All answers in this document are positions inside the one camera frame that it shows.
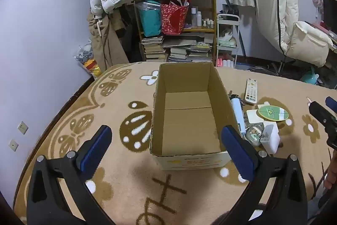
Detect dark hanging garment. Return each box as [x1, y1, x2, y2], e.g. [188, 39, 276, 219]
[109, 4, 144, 62]

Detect teal bag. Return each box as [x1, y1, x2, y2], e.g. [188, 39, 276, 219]
[137, 1, 162, 38]

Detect light blue cylinder case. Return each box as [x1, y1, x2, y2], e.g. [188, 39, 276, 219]
[231, 97, 246, 139]

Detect red gift bag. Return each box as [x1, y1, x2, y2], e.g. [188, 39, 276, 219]
[160, 0, 190, 36]

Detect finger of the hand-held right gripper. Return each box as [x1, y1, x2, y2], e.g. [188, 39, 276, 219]
[325, 96, 337, 112]
[309, 102, 337, 128]

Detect teal plastic toy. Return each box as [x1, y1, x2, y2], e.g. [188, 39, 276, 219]
[300, 67, 320, 84]

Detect group of cosmetic bottles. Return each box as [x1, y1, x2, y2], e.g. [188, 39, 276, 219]
[191, 7, 215, 29]

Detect cardboard box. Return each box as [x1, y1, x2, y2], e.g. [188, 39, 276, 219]
[150, 62, 239, 171]

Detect beige hanging coat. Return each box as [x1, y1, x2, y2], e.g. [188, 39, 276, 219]
[87, 13, 129, 70]

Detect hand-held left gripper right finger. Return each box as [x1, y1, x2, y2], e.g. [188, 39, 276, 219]
[221, 125, 308, 225]

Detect white remote control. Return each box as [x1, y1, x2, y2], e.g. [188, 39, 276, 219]
[244, 78, 259, 105]

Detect white power adapter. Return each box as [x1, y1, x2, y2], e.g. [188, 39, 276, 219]
[260, 121, 280, 154]

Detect cream padded chair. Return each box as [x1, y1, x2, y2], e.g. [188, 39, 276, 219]
[251, 0, 335, 67]

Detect pile of books and papers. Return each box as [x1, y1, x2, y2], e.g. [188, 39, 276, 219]
[163, 32, 214, 62]

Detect white metal cart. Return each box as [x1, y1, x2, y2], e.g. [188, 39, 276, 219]
[216, 13, 241, 67]

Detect cartoon print earbuds case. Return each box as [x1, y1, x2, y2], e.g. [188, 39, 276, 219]
[246, 123, 264, 147]

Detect pink and white bottles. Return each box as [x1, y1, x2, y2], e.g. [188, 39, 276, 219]
[216, 58, 235, 69]

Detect round green coaster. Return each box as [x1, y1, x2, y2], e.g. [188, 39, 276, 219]
[257, 104, 290, 122]

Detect person's right hand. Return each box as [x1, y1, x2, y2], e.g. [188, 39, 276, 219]
[324, 151, 337, 190]

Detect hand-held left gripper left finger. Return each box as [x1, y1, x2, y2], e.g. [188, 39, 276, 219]
[26, 125, 116, 225]

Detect plastic bag of snacks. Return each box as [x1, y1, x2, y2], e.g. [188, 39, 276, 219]
[75, 39, 102, 78]

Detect black monitor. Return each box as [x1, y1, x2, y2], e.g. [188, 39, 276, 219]
[322, 0, 337, 30]

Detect key bunch with charm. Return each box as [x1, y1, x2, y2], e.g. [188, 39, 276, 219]
[229, 90, 246, 107]

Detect stack of old books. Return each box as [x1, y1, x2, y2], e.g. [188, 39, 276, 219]
[142, 35, 166, 61]

